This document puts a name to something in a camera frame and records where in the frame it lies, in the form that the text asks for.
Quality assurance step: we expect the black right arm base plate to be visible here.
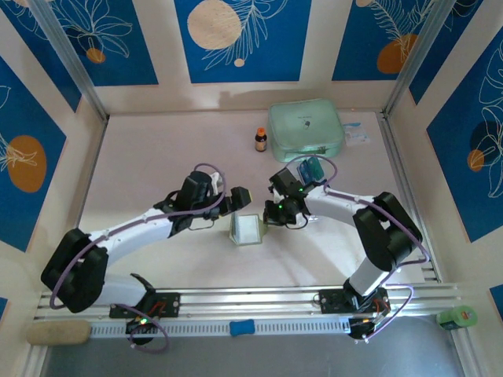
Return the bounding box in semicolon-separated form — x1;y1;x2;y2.
318;288;391;315

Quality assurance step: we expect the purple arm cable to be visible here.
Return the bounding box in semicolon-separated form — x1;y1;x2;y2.
290;154;429;342
49;163;229;353

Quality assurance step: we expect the aluminium frame post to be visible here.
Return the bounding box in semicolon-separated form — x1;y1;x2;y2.
29;0;110;122
383;0;459;119

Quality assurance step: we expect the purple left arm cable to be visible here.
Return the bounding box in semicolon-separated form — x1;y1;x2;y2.
49;163;229;353

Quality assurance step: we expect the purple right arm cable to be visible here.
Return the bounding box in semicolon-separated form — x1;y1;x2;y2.
290;154;429;342

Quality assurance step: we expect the white blue packet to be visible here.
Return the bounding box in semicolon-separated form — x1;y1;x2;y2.
342;122;372;148

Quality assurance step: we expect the aluminium table edge rail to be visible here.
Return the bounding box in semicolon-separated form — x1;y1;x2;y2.
377;112;440;284

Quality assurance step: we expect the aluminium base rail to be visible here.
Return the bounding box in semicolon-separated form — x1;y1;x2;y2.
33;283;463;320

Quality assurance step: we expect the white slotted cable duct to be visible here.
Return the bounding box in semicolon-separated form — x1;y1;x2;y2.
90;317;351;338

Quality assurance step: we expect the mint green zip pouch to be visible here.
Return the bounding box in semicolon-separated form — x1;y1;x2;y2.
268;97;347;164

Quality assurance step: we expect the small brown bottle orange cap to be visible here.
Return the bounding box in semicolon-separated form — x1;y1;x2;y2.
254;127;269;153

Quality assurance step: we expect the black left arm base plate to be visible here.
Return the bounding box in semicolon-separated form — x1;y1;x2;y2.
108;292;182;320

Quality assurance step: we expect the beige foam block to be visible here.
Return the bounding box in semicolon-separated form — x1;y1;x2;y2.
26;319;92;346

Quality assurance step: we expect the green tape roll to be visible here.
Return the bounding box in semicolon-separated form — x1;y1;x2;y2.
436;305;479;331

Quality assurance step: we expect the blue bone-shaped clip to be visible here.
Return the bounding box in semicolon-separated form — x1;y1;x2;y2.
229;320;256;338

